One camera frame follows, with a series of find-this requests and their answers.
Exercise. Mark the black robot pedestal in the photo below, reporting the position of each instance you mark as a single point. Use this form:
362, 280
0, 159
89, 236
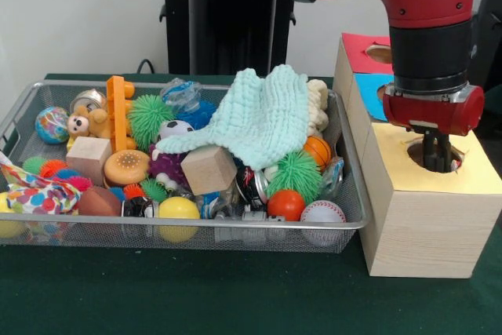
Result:
219, 37

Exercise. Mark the plain yellow ball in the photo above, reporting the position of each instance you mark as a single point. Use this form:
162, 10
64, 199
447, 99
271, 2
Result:
178, 208

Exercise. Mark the plain wooden cube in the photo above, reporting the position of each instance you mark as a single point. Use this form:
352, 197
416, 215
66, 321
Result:
208, 172
88, 156

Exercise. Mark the small orange basketball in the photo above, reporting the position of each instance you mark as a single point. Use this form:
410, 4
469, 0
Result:
318, 150

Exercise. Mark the mint green knitted cloth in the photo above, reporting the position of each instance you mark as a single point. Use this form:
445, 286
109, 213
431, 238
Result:
255, 123

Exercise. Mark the toy hamburger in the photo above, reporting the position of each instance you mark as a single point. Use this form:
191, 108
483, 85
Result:
125, 166

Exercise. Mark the small white baseball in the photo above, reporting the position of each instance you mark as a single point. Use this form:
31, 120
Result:
321, 211

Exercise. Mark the wooden box with three holes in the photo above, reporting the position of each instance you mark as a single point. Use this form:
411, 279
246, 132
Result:
431, 233

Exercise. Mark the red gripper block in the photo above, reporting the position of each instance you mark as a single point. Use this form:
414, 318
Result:
451, 113

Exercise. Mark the dark green side table cloth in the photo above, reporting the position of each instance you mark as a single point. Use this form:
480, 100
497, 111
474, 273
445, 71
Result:
495, 104

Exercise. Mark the plain orange ball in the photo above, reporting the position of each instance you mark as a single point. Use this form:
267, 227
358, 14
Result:
286, 205

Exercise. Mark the green spiky rubber ball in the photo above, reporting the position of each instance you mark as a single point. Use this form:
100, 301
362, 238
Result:
294, 174

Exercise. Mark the silver mesh bin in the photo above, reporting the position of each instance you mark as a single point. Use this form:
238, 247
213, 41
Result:
235, 239

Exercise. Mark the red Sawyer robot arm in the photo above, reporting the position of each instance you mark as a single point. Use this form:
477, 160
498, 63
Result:
427, 44

